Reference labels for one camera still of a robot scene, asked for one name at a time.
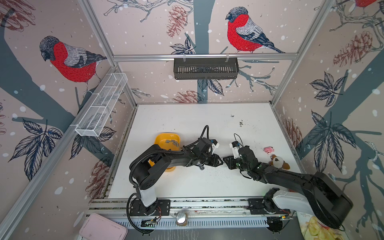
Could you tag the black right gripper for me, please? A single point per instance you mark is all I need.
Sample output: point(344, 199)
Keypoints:
point(230, 163)

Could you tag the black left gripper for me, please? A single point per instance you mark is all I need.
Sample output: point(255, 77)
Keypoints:
point(215, 160)

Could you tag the staple strips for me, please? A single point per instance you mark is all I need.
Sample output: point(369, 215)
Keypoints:
point(173, 142)

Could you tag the yellow plastic tray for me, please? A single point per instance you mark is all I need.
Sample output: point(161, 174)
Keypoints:
point(160, 140)

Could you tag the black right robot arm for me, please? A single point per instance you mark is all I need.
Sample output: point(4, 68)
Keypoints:
point(326, 200)

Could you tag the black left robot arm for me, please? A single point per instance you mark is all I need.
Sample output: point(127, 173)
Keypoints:
point(146, 170)

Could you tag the pink pig toy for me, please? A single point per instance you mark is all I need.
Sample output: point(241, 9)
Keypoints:
point(269, 150)

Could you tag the brown plush dog toy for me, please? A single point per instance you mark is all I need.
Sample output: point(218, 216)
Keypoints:
point(278, 162)

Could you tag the silver round knob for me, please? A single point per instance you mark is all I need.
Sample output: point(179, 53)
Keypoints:
point(181, 218)

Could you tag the pink lid box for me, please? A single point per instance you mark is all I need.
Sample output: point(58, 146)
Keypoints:
point(97, 227)

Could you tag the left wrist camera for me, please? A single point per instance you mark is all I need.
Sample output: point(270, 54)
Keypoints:
point(215, 145)

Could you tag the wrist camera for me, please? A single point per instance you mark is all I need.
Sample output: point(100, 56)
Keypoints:
point(235, 146)
point(215, 145)

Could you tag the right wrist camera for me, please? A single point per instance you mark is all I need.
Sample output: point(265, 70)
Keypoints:
point(235, 146)

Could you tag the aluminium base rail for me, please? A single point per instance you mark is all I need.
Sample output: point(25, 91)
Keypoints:
point(203, 213)

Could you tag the black wall basket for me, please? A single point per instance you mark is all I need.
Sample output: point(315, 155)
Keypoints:
point(206, 68)

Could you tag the white wire mesh shelf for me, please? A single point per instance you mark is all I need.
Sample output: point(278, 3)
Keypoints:
point(94, 120)

